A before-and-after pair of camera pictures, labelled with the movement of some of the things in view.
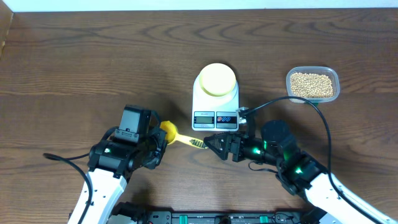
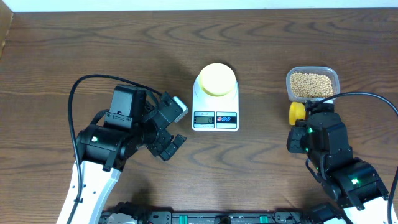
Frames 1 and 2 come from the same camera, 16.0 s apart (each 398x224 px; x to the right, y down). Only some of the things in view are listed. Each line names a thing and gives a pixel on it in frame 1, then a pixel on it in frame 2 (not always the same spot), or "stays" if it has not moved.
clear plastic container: [318, 84] stays
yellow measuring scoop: [172, 136] -> [296, 111]
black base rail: [231, 216] stays
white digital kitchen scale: [214, 113] stays
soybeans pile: [311, 85] stays
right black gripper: [229, 137] -> [293, 144]
